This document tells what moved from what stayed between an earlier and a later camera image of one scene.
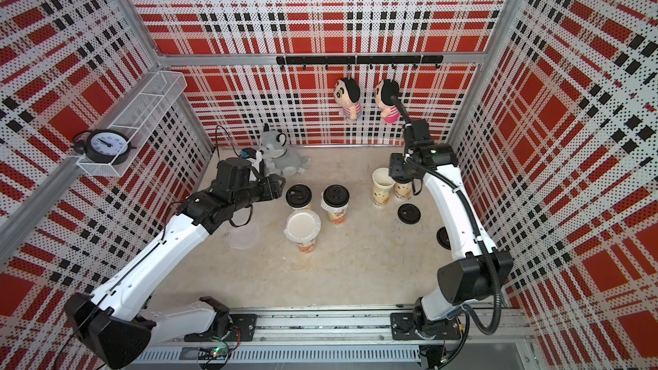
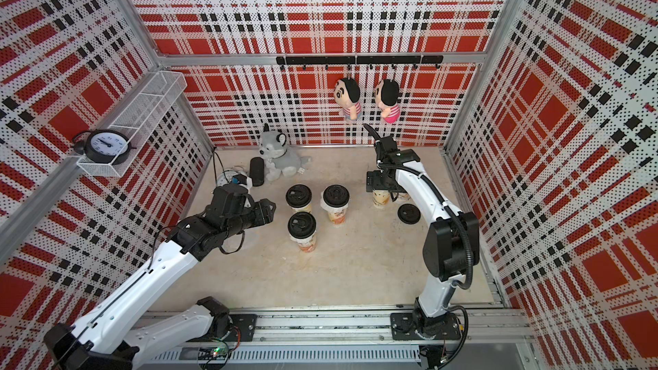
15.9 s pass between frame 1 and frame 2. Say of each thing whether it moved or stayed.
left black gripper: moved
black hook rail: stayed
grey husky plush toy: stayed
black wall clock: stayed
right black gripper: moved
